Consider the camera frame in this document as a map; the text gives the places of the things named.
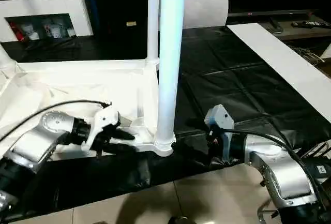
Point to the white plastic table top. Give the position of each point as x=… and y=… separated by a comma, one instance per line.
x=64, y=84

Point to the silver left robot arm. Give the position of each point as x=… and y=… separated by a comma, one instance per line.
x=38, y=136

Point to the black work mat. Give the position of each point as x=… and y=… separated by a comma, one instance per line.
x=232, y=79

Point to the dark round robot part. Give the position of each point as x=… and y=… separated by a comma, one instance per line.
x=181, y=221

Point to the black metal stand leg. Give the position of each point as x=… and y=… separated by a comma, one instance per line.
x=318, y=149

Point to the white flat panel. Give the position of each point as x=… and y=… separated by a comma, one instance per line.
x=284, y=58

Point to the grey round floor pedal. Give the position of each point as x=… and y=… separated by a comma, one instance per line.
x=322, y=169

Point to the gold sofa label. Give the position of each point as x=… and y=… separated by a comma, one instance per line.
x=131, y=23

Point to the grey printed cushion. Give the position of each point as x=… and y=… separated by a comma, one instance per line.
x=207, y=9

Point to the black flat television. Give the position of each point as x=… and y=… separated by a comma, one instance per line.
x=271, y=13

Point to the black sofa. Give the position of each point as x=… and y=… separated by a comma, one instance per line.
x=116, y=1

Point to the brown low bench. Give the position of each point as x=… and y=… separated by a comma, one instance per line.
x=305, y=33

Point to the white glass-door cabinet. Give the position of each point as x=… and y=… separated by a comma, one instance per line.
x=38, y=4

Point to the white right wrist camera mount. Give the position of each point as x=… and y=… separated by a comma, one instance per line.
x=219, y=115

